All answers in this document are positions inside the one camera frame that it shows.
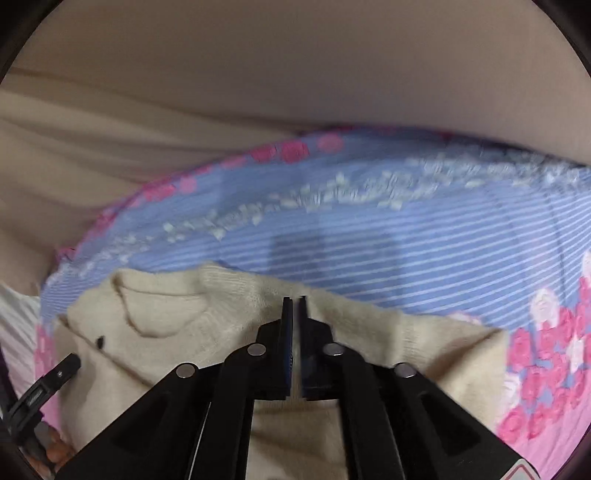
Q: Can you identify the beige curtain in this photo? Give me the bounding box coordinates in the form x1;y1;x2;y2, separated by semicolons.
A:
1;1;590;295

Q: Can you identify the left hand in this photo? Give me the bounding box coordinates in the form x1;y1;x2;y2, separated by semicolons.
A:
35;422;76;478

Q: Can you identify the beige knit heart sweater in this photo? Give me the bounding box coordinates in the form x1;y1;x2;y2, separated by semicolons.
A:
56;264;507;479

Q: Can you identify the white satin curtain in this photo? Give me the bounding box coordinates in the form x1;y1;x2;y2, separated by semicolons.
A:
0;285;40;396

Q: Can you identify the pink floral bed sheet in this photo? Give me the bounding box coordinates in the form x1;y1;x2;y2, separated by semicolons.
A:
41;130;590;479

